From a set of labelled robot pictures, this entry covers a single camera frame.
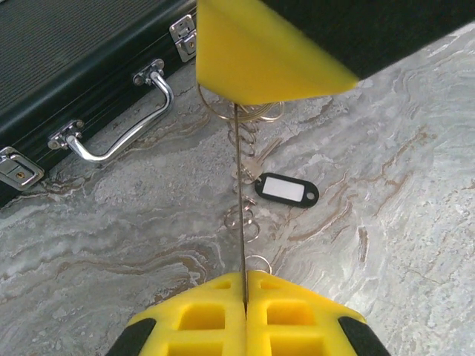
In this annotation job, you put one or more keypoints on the chrome case latch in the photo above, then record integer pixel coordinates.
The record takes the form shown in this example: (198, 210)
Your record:
(18, 170)
(183, 37)

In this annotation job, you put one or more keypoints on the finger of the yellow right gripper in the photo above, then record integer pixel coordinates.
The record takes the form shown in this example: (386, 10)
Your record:
(252, 55)

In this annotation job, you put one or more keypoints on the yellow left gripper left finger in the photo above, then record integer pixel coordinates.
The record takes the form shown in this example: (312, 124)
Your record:
(234, 333)

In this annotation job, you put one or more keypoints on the black hard case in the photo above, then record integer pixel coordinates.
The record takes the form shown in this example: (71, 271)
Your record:
(55, 55)

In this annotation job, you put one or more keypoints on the black key tag white label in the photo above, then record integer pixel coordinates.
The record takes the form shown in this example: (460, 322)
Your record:
(285, 189)

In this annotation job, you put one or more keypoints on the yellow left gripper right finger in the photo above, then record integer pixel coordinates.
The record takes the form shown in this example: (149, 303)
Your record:
(256, 333)

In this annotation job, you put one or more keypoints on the perforated metal disc with rings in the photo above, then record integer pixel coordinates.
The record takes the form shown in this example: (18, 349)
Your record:
(239, 185)

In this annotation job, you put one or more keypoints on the small metal key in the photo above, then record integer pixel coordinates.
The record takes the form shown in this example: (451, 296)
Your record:
(254, 168)

